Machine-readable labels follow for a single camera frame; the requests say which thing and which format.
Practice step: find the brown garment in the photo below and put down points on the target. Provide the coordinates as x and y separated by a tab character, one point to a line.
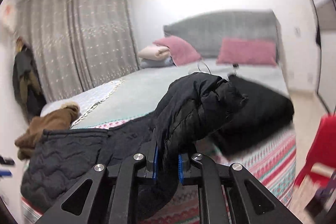
50	124

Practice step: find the red plastic chair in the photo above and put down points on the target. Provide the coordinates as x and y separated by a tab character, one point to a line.
320	145

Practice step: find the grey dotted curtain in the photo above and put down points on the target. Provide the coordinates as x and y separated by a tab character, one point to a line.
78	37

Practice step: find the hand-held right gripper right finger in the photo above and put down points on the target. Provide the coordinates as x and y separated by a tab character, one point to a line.
180	169

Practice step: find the black quilted jacket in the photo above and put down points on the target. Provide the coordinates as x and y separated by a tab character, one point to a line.
189	108

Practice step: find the small pink pillow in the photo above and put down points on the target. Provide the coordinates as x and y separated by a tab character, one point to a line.
181	49

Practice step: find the dark hanging clothes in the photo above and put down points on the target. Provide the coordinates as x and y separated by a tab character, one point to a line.
26	82

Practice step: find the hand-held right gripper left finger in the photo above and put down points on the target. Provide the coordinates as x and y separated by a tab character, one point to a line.
155	161

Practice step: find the pale blue folded cloth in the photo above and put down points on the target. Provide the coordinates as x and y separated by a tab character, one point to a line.
155	63

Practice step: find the white wardrobe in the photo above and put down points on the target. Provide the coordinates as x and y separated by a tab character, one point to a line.
323	29

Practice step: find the bed with pale blanket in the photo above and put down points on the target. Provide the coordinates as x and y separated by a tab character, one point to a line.
147	92

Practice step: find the large pink pillow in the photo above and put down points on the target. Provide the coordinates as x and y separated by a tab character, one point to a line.
246	52

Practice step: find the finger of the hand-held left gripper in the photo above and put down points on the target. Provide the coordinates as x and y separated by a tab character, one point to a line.
5	173
5	160

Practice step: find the cream folded blanket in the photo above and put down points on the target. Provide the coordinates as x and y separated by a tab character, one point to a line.
155	53

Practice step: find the grey padded headboard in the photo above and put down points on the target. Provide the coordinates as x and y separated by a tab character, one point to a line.
223	27

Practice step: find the white lace-trimmed sheet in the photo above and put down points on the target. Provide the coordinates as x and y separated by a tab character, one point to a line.
89	98

